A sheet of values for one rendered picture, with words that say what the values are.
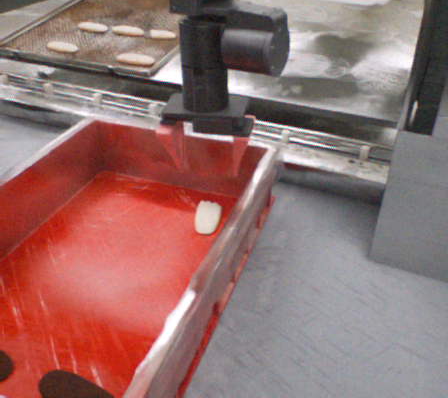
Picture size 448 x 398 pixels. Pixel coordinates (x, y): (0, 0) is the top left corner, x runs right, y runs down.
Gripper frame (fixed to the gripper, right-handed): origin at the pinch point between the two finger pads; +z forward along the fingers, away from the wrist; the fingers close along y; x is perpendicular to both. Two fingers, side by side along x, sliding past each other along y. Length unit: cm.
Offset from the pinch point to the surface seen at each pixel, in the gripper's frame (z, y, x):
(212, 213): 7.9, -0.3, -0.3
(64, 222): 8.5, 20.8, 4.4
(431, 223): 1.8, -28.0, 6.1
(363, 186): 6.9, -22.1, -9.2
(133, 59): 0, 27, -47
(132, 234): 8.7, 10.1, 5.3
